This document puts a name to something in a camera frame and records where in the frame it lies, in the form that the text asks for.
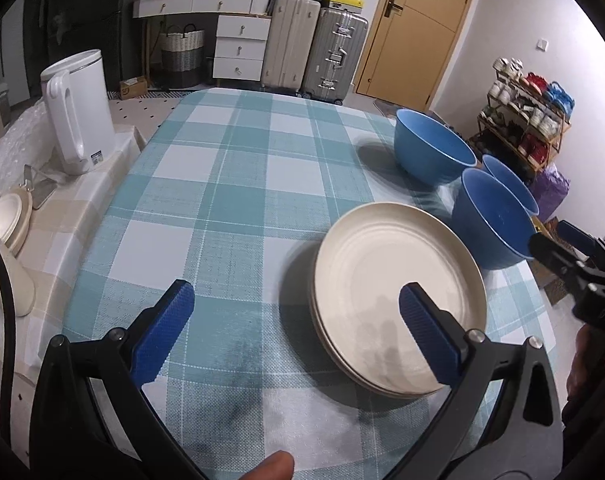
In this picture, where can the wooden shoe rack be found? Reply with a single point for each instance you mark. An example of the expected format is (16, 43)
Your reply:
(524, 120)

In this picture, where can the person's right hand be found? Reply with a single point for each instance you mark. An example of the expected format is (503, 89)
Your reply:
(587, 371)

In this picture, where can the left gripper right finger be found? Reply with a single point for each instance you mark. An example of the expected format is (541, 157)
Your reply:
(501, 419)

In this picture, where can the teal checked tablecloth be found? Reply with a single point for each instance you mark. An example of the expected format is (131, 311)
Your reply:
(233, 193)

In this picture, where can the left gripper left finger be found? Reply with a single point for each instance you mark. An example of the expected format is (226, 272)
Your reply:
(68, 432)

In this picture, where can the silver suitcase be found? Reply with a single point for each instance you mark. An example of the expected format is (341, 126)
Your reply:
(336, 47)

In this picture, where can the small cardboard box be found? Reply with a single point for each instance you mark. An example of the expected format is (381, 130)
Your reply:
(133, 88)

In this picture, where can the wooden door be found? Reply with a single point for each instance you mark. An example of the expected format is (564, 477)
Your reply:
(408, 50)

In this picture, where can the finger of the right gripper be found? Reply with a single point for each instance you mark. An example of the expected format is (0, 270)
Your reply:
(577, 234)
(557, 259)

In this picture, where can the beige suitcase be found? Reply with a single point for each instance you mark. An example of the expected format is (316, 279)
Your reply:
(293, 23)

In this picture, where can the white electric kettle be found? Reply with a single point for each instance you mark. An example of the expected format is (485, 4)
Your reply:
(74, 92)

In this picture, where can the purple bag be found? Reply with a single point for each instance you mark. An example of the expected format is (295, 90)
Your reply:
(549, 189)

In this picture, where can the small stacked cream bowls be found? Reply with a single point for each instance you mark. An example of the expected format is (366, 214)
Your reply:
(15, 216)

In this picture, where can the person's left hand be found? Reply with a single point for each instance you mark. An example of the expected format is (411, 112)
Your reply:
(278, 466)

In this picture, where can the dotted floor rug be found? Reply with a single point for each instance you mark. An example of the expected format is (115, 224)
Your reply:
(146, 113)

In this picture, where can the white drawer desk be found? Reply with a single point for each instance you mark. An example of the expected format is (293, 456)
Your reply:
(236, 32)

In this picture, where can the woven laundry basket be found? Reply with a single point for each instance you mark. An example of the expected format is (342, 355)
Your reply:
(182, 55)

